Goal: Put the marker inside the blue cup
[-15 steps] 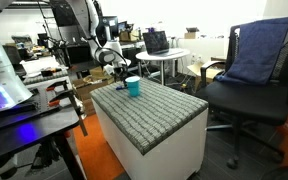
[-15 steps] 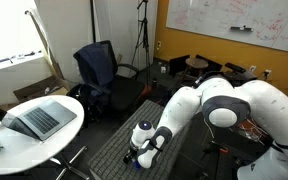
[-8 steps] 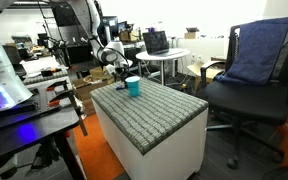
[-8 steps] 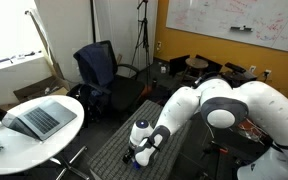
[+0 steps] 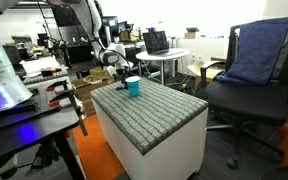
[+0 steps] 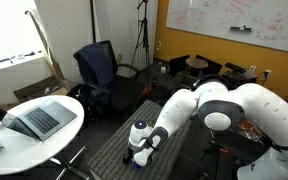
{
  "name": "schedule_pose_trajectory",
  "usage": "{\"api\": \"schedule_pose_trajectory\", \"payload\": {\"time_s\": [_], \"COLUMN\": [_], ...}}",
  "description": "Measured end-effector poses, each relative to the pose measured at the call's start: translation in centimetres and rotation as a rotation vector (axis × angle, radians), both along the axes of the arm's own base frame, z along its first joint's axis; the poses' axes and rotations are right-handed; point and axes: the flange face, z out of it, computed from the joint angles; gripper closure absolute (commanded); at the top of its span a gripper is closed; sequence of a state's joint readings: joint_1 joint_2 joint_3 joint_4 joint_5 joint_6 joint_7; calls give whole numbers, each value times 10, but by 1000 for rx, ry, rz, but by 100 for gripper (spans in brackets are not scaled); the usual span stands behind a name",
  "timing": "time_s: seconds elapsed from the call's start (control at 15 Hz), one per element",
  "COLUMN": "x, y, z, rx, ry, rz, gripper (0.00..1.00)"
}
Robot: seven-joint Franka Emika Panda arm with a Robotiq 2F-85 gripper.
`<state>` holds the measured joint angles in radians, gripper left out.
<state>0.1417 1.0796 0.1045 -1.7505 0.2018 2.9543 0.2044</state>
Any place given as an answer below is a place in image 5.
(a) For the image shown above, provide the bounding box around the grey open laptop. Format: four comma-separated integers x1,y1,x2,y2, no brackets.
142,30,186,57

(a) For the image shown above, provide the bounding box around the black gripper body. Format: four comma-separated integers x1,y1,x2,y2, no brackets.
113,64,132,81

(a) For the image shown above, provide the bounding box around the black office chair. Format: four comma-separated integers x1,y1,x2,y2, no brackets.
197,14,288,170

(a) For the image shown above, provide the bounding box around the white cabinet with grey cushion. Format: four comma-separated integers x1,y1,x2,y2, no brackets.
90,78,210,180

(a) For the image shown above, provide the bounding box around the grey patterned cushion pad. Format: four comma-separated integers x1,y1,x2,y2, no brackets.
21,68,70,86

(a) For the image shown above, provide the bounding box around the black computer monitor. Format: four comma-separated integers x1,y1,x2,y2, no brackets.
101,15,120,38

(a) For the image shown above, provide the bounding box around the round white table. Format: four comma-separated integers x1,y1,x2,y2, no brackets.
135,47,191,87

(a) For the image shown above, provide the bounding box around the orange handled bar clamp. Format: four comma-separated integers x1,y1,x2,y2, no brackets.
44,79,89,138

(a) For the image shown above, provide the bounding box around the blue plastic cup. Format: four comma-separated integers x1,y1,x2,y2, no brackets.
124,75,142,98

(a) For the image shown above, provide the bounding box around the black robot base desk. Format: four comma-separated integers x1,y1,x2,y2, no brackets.
0,105,85,180

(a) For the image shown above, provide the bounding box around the navy blue cloth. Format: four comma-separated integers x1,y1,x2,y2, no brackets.
215,16,288,86

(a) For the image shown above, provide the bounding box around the small cardboard box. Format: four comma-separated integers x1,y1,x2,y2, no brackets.
183,27,201,40

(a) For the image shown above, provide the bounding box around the brown cardboard box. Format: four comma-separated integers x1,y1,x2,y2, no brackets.
71,65,116,117
186,61,222,92

